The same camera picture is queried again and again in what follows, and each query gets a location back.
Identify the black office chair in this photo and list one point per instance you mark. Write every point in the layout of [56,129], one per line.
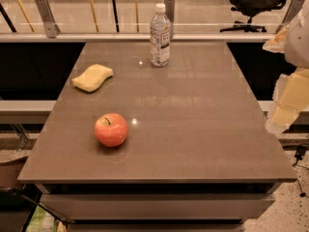
[252,8]

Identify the clear plastic water bottle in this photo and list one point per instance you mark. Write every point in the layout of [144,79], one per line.
[160,28]

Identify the green white cloth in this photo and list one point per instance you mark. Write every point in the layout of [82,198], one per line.
[41,221]

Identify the black power adapter with cable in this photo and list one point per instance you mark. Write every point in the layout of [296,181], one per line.
[299,155]

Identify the metal railing bracket left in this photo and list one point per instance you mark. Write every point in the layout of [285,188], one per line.
[49,24]

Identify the red apple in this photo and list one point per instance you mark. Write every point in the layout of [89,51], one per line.
[111,130]

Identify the metal railing bracket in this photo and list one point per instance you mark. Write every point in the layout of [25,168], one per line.
[49,24]
[294,8]
[170,12]

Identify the metal railing bracket middle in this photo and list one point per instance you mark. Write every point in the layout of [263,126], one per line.
[170,12]

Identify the metal railing bracket right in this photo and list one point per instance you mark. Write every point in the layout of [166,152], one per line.
[294,8]

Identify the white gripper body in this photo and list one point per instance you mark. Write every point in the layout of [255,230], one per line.
[297,45]

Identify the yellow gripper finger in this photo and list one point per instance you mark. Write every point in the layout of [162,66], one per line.
[277,43]
[290,97]

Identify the grey table drawer front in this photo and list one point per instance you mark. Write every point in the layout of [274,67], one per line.
[158,206]

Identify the yellow sponge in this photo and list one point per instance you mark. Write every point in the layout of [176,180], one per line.
[92,78]

